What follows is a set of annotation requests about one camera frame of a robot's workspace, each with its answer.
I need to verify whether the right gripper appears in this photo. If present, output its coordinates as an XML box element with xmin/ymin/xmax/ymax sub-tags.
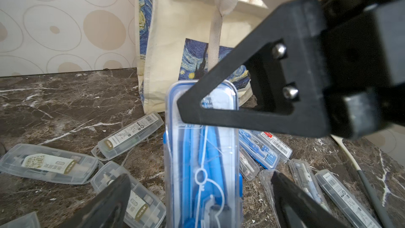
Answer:
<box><xmin>316</xmin><ymin>0</ymin><xmax>405</xmax><ymax>139</ymax></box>

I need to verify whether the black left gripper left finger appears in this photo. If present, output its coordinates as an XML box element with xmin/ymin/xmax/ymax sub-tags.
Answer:
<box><xmin>59</xmin><ymin>174</ymin><xmax>131</xmax><ymax>228</ymax></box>

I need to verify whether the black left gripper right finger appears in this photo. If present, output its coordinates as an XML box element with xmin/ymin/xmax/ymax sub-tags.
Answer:
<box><xmin>271</xmin><ymin>171</ymin><xmax>345</xmax><ymax>228</ymax></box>

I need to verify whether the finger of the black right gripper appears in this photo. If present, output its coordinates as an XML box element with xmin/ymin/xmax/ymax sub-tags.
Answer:
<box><xmin>177</xmin><ymin>0</ymin><xmax>331</xmax><ymax>138</ymax></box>

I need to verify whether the pink compass case upper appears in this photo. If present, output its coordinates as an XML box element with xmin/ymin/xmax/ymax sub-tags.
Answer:
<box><xmin>239</xmin><ymin>147</ymin><xmax>260</xmax><ymax>181</ymax></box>

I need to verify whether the clear compass case right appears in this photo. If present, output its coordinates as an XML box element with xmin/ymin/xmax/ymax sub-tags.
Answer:
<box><xmin>315</xmin><ymin>170</ymin><xmax>381</xmax><ymax>228</ymax></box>

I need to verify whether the blue compass clear case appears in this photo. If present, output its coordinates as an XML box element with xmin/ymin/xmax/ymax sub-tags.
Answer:
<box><xmin>238</xmin><ymin>129</ymin><xmax>279</xmax><ymax>170</ymax></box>

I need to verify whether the cream canvas tote bag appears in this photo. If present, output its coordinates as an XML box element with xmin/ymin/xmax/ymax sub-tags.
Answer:
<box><xmin>137</xmin><ymin>0</ymin><xmax>269</xmax><ymax>114</ymax></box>

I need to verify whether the gold label clear case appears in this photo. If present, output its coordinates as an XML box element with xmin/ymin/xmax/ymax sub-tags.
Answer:
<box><xmin>90</xmin><ymin>161</ymin><xmax>166</xmax><ymax>228</ymax></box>

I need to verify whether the red label clear case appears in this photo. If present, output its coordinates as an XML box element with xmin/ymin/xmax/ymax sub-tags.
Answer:
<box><xmin>253</xmin><ymin>130</ymin><xmax>293</xmax><ymax>161</ymax></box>

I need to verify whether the long barcode clear case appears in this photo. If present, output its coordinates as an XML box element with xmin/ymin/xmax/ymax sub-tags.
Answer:
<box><xmin>91</xmin><ymin>112</ymin><xmax>163</xmax><ymax>161</ymax></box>

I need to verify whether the clear case near rack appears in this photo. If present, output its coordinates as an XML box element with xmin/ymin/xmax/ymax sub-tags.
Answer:
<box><xmin>1</xmin><ymin>144</ymin><xmax>102</xmax><ymax>185</ymax></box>

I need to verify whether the green clear case left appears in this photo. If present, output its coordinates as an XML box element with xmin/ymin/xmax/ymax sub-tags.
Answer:
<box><xmin>1</xmin><ymin>212</ymin><xmax>41</xmax><ymax>228</ymax></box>

